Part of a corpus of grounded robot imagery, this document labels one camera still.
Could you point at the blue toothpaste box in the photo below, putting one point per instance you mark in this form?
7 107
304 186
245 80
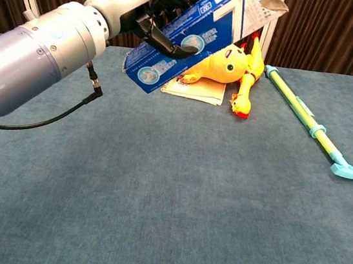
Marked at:
223 21

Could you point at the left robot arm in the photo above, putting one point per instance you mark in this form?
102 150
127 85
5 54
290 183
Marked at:
26 60

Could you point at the tan spiral notebook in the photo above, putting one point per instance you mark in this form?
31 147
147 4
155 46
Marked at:
201 91

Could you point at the yellow plush toy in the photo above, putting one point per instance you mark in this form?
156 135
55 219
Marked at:
223 70

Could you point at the yellow rubber chicken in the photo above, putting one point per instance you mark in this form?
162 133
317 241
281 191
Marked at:
244 98

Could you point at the blue felt table mat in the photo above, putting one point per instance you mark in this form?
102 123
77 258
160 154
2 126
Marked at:
169 186

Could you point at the dark brown curtain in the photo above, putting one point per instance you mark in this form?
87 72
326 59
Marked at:
333 32

